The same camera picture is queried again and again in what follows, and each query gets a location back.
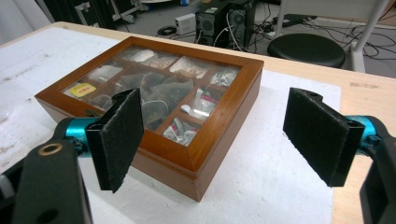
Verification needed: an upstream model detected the white metal frame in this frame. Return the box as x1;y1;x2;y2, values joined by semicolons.
275;0;396;73

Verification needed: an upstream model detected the silver tea packet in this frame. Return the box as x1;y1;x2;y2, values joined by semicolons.
210;66;240;88

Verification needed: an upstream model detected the black round stool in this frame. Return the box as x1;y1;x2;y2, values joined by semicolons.
266;33;347;69

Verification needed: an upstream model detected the white box device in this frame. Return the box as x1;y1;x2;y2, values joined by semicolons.
175;12;197;35

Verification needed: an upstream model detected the pile of dark mesh tea bags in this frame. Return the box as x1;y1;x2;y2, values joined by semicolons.
113;72;194;129

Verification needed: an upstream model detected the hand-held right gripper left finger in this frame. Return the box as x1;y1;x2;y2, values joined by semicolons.
64;88;145;194

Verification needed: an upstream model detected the wooden tea box glass lid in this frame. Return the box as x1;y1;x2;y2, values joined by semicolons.
35;35;265;203

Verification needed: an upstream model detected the black coiled cable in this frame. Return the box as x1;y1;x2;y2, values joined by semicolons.
157;24;177;37

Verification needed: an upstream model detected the black equipment case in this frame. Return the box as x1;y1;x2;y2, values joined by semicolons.
43;0;141;31

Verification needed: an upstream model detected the yellow label tea bag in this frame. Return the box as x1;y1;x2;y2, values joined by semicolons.
68;82;97;98

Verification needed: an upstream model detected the tangle of floor cables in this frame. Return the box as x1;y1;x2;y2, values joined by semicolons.
255;10;396;60

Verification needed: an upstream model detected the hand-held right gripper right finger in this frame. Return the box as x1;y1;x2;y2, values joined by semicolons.
282;87;378;188

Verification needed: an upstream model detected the black computer tower green sticker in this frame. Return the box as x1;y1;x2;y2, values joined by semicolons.
195;6;231;47

